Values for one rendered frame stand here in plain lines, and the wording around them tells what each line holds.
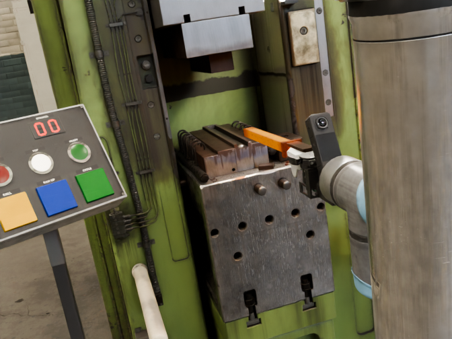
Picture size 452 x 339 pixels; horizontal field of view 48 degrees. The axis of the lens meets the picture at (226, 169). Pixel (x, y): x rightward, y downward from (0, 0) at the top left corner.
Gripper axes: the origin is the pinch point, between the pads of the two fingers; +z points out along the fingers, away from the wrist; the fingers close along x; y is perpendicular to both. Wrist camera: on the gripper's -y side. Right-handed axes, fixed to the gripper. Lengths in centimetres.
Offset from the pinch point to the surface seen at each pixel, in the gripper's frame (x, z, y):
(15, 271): -112, 244, 112
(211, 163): -10.1, 41.5, 11.0
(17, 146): -59, 27, -7
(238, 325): -11, 35, 62
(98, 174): -42, 27, 4
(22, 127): -58, 31, -11
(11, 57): -129, 665, -25
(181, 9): -12, 42, -33
